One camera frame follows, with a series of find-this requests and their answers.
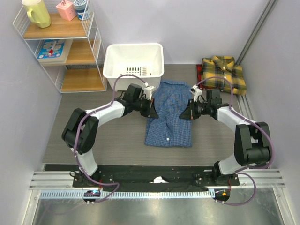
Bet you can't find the aluminium frame rail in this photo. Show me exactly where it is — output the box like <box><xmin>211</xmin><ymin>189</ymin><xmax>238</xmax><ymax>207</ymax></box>
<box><xmin>29</xmin><ymin>169</ymin><xmax>285</xmax><ymax>190</ymax></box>

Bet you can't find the yellow plastic pitcher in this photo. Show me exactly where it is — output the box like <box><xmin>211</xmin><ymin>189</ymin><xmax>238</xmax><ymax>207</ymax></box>
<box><xmin>22</xmin><ymin>0</ymin><xmax>52</xmax><ymax>28</ymax></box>

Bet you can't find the white wire shelf rack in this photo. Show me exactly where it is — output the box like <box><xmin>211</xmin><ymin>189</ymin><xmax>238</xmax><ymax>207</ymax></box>
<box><xmin>13</xmin><ymin>0</ymin><xmax>107</xmax><ymax>93</ymax></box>

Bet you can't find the blue checked long sleeve shirt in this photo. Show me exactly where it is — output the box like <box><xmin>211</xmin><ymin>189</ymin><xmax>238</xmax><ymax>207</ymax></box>
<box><xmin>144</xmin><ymin>79</ymin><xmax>192</xmax><ymax>148</ymax></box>

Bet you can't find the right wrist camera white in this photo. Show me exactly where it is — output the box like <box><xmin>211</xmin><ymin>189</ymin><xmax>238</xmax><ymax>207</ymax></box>
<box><xmin>190</xmin><ymin>84</ymin><xmax>202</xmax><ymax>102</ymax></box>

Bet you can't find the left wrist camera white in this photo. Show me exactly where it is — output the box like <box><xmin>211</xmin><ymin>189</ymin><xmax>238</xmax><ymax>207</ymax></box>
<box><xmin>143</xmin><ymin>86</ymin><xmax>157</xmax><ymax>100</ymax></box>

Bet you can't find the pink box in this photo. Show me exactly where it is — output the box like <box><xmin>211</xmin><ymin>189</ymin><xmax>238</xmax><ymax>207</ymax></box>
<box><xmin>56</xmin><ymin>0</ymin><xmax>76</xmax><ymax>21</ymax></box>

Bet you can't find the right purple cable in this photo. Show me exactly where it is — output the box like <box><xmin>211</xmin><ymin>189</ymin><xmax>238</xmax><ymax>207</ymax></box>
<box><xmin>194</xmin><ymin>76</ymin><xmax>275</xmax><ymax>206</ymax></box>

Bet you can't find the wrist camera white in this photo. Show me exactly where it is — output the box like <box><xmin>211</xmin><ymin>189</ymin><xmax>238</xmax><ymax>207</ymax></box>
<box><xmin>190</xmin><ymin>84</ymin><xmax>202</xmax><ymax>102</ymax></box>
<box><xmin>143</xmin><ymin>86</ymin><xmax>157</xmax><ymax>100</ymax></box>

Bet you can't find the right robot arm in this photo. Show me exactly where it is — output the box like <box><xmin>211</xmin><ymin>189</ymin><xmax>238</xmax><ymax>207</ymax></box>
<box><xmin>180</xmin><ymin>85</ymin><xmax>272</xmax><ymax>185</ymax></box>

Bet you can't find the white slotted cable duct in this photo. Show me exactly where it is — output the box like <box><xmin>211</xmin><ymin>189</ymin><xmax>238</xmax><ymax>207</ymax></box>
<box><xmin>39</xmin><ymin>189</ymin><xmax>215</xmax><ymax>200</ymax></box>

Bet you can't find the blue white round tin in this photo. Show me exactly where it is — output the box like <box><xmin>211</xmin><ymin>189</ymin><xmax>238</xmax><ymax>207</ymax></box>
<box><xmin>73</xmin><ymin>0</ymin><xmax>90</xmax><ymax>20</ymax></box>

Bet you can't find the white plastic basket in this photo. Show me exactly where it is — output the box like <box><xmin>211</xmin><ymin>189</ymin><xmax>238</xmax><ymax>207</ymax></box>
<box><xmin>103</xmin><ymin>43</ymin><xmax>165</xmax><ymax>91</ymax></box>

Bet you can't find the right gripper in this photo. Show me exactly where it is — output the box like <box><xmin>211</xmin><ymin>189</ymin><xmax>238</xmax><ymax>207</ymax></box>
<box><xmin>180</xmin><ymin>99</ymin><xmax>211</xmax><ymax>120</ymax></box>

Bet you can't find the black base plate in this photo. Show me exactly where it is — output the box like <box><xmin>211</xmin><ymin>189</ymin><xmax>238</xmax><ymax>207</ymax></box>
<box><xmin>71</xmin><ymin>164</ymin><xmax>240</xmax><ymax>191</ymax></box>

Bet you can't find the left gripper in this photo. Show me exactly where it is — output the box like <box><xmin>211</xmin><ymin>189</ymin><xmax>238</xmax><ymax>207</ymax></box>
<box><xmin>132</xmin><ymin>97</ymin><xmax>158</xmax><ymax>118</ymax></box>

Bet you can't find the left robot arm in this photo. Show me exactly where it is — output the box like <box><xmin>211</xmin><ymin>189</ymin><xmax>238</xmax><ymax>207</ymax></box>
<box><xmin>61</xmin><ymin>84</ymin><xmax>158</xmax><ymax>187</ymax></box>

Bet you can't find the blue white picture book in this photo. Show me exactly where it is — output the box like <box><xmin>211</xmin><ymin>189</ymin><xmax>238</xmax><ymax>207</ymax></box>
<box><xmin>37</xmin><ymin>39</ymin><xmax>65</xmax><ymax>63</ymax></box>

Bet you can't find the yellow plaid folded shirt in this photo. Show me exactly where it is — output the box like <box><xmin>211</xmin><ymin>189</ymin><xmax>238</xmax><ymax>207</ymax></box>
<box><xmin>201</xmin><ymin>56</ymin><xmax>247</xmax><ymax>96</ymax></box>

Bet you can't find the white paper scrap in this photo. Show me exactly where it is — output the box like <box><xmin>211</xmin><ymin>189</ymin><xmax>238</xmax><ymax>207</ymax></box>
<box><xmin>153</xmin><ymin>176</ymin><xmax>168</xmax><ymax>183</ymax></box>

